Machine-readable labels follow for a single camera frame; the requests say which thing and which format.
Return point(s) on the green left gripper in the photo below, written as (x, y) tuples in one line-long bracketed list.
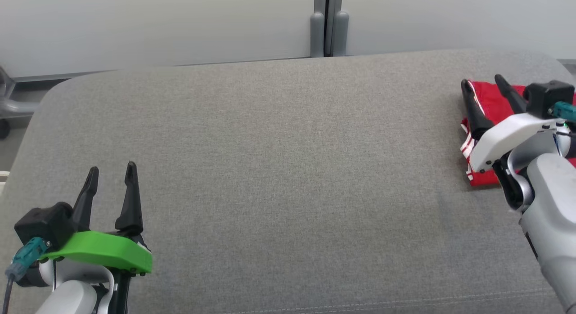
[(103, 251)]

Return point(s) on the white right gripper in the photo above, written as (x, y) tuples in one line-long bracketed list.
[(508, 134)]

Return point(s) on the red Bulls basketball jersey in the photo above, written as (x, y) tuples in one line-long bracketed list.
[(481, 180)]

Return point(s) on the grey chair base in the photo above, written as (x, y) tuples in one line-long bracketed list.
[(13, 108)]

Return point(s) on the grey fabric sofa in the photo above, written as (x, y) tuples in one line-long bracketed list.
[(292, 179)]

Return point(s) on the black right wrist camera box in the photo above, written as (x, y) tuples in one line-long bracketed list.
[(546, 98)]

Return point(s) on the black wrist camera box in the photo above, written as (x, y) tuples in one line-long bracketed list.
[(45, 224), (546, 98)]

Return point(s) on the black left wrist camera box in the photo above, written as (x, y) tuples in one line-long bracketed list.
[(45, 224)]

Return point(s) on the grey partition post foot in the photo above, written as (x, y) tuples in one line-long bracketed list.
[(340, 35), (317, 35)]

